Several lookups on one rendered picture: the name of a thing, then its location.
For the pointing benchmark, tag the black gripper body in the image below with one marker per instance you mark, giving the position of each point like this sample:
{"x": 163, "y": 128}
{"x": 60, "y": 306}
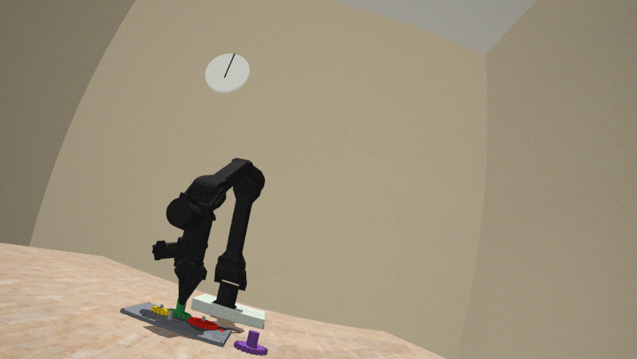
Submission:
{"x": 193, "y": 248}

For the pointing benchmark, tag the green gear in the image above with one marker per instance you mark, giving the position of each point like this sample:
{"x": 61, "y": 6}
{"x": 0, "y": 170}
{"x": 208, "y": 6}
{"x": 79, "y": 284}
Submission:
{"x": 179, "y": 312}

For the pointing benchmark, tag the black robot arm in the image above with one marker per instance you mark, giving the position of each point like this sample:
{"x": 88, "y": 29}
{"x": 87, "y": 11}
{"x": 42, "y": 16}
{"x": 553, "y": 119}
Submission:
{"x": 193, "y": 213}

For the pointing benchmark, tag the red gear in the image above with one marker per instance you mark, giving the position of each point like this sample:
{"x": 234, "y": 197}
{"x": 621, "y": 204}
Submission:
{"x": 203, "y": 324}

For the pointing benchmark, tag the yellow gear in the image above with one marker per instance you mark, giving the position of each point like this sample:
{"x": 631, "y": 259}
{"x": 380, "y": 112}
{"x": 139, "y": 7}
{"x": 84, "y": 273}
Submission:
{"x": 159, "y": 310}

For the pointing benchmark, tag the purple gear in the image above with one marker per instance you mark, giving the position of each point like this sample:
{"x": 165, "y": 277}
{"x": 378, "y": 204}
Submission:
{"x": 251, "y": 345}

